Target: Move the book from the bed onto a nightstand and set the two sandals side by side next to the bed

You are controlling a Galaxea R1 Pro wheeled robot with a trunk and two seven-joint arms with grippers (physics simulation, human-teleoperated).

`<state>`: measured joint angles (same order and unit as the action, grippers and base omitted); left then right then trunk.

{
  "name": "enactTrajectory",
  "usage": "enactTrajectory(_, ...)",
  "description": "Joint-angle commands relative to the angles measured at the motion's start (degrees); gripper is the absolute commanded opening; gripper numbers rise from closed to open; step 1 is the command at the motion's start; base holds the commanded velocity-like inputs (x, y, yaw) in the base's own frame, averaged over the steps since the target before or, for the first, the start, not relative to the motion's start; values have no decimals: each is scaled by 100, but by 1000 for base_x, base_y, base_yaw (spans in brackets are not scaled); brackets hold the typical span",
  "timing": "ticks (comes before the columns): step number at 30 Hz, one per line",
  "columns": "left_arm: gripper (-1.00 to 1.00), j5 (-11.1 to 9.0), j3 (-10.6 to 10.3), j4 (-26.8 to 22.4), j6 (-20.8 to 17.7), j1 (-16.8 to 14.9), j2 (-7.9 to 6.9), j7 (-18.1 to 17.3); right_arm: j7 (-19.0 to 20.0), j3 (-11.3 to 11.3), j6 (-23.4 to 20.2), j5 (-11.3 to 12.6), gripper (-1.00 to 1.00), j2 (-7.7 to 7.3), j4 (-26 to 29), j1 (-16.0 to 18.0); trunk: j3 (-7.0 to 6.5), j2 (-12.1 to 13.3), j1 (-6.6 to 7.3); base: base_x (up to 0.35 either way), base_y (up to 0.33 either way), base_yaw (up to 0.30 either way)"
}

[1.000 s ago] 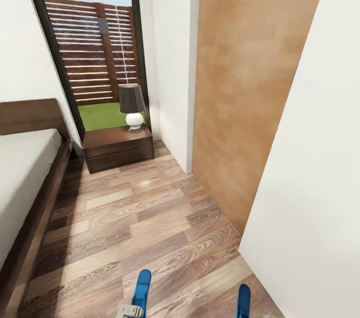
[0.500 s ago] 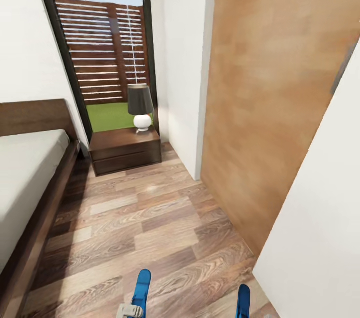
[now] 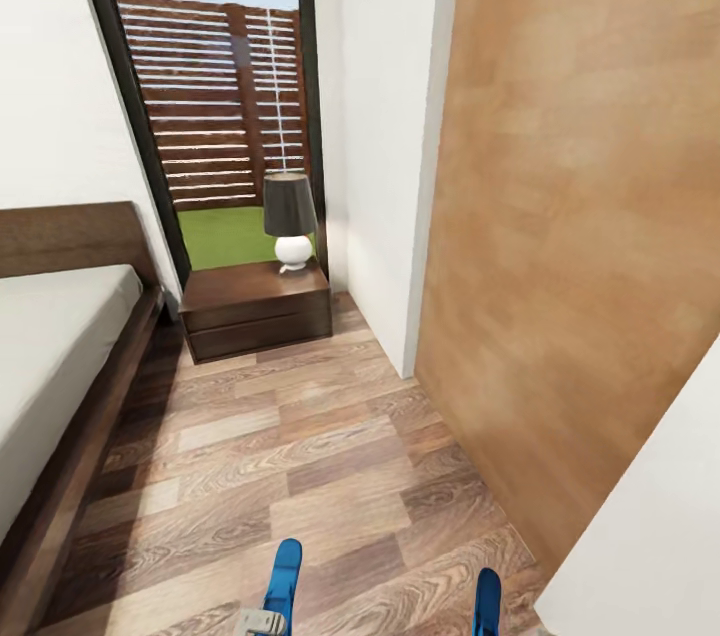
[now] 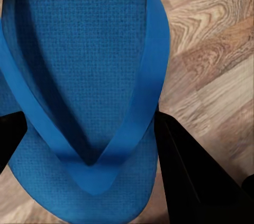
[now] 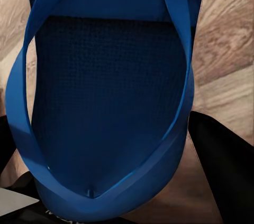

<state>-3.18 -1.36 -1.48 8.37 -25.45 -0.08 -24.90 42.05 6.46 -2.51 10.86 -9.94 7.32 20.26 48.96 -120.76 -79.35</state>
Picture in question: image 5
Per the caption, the sandal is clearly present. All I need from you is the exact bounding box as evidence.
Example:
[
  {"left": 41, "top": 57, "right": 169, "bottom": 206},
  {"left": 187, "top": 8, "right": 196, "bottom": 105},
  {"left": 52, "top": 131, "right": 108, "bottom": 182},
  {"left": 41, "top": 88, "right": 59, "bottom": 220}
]
[{"left": 5, "top": 0, "right": 202, "bottom": 222}]

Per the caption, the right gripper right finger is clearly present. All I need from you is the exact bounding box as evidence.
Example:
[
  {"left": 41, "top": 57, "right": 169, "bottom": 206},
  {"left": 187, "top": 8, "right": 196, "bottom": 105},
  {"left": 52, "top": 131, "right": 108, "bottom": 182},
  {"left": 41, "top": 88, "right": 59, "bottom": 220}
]
[{"left": 188, "top": 111, "right": 254, "bottom": 224}]

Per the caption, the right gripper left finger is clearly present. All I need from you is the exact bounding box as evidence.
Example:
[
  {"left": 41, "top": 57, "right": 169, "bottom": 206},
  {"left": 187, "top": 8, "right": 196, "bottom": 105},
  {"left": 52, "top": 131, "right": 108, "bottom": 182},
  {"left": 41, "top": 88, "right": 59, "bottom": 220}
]
[{"left": 0, "top": 115, "right": 17, "bottom": 175}]

